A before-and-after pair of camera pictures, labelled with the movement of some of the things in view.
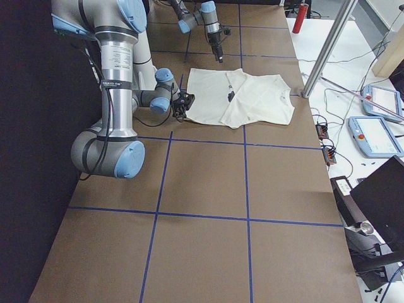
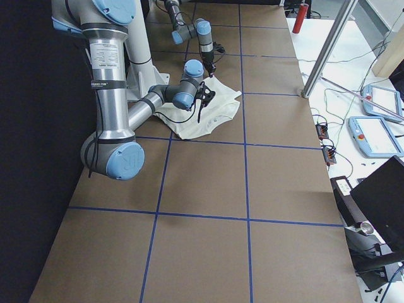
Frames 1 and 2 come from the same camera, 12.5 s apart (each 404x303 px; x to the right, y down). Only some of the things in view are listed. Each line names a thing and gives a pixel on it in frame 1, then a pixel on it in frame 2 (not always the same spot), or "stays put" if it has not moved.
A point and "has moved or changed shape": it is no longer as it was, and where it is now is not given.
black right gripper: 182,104 -> 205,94
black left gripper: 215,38 -> 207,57
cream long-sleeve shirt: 233,97 has moved or changed shape
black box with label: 351,212 stays put
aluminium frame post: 329,46 stays put
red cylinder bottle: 302,14 stays put
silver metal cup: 367,227 stays put
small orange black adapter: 322,130 stays put
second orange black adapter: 328,155 stays put
